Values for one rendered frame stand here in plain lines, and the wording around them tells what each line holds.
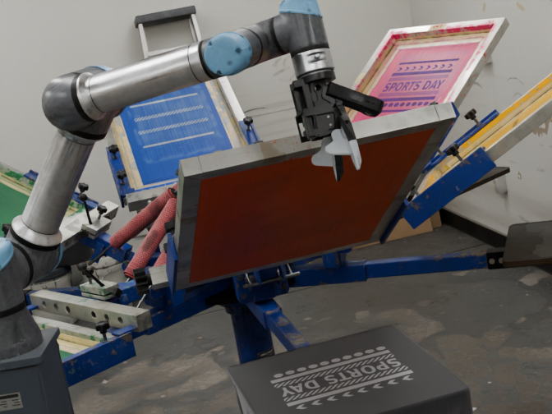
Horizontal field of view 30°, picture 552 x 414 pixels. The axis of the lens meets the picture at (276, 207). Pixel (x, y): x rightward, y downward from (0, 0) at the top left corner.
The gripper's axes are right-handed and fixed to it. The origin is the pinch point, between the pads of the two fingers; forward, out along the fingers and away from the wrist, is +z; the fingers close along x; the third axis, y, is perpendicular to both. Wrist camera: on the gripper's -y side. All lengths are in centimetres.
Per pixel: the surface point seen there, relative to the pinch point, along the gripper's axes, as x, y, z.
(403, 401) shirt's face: -29, -8, 47
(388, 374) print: -44, -10, 43
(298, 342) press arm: -86, 0, 33
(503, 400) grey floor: -225, -106, 87
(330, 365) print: -57, 0, 39
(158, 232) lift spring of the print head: -142, 25, -8
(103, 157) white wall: -471, 19, -85
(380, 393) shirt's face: -36, -5, 45
